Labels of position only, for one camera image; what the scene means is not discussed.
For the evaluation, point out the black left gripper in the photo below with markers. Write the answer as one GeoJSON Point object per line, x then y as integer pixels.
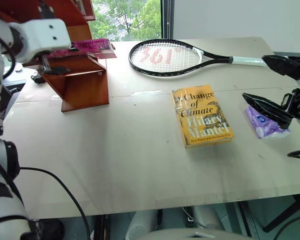
{"type": "Point", "coordinates": [47, 63]}

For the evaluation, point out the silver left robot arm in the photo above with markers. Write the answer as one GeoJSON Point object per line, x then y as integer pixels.
{"type": "Point", "coordinates": [1, 207]}

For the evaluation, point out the red-brown wooden bookshelf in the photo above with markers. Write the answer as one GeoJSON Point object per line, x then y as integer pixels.
{"type": "Point", "coordinates": [86, 87]}

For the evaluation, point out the magenta book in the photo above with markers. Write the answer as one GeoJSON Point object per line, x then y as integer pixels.
{"type": "Point", "coordinates": [90, 45]}

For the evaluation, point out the yellow hardcover book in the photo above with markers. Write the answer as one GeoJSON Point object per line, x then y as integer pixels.
{"type": "Point", "coordinates": [203, 117]}

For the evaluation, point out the small black object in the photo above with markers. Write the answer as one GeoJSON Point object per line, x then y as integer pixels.
{"type": "Point", "coordinates": [37, 78]}

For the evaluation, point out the purple tissue pack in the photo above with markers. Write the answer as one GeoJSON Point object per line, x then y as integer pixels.
{"type": "Point", "coordinates": [264, 126]}

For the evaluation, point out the black and white tennis racket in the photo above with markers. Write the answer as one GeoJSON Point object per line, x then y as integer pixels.
{"type": "Point", "coordinates": [164, 58]}

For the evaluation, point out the grey cylinder under table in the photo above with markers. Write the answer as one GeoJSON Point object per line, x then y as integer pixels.
{"type": "Point", "coordinates": [142, 222]}
{"type": "Point", "coordinates": [208, 217]}

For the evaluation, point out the black table leg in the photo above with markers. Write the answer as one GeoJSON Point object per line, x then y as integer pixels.
{"type": "Point", "coordinates": [99, 227]}

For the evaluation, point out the grey rounded robot torso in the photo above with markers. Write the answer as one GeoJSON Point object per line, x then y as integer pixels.
{"type": "Point", "coordinates": [189, 235]}

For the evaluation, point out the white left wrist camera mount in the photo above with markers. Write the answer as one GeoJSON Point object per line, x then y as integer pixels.
{"type": "Point", "coordinates": [43, 35]}

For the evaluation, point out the dark window frame post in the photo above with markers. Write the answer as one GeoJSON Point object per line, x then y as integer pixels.
{"type": "Point", "coordinates": [167, 17]}

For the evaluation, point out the black table frame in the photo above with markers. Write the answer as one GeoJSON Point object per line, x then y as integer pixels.
{"type": "Point", "coordinates": [277, 215]}

